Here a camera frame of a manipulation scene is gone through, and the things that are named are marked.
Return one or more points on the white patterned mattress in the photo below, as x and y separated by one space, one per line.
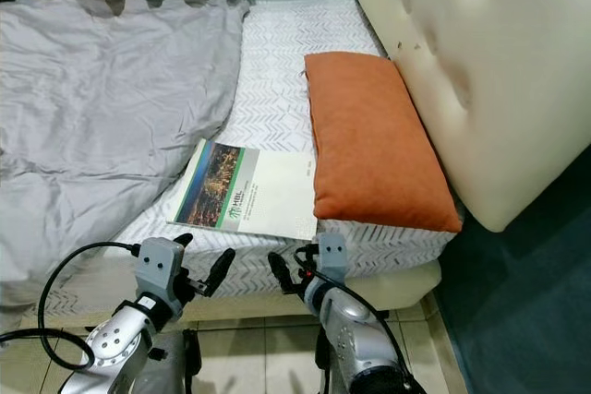
272 71

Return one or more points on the grey robot left leg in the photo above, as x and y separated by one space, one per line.
180 366

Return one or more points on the grey bed sheet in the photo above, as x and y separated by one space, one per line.
92 108

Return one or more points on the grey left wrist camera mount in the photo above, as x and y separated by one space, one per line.
159 269

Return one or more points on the orange pillow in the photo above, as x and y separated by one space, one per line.
379 145

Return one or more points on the grey robot leg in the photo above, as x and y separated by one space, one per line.
323 366
180 366

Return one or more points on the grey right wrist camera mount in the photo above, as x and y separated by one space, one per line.
332 254

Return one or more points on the grey robot right leg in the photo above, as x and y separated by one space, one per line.
323 366

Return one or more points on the white book with photo cover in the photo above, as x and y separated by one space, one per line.
272 200

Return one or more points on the cream padded wooden headboard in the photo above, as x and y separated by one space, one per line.
480 62

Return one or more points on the cream bed frame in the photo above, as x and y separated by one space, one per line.
406 279

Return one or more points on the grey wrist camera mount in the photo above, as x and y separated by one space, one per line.
159 269
332 254

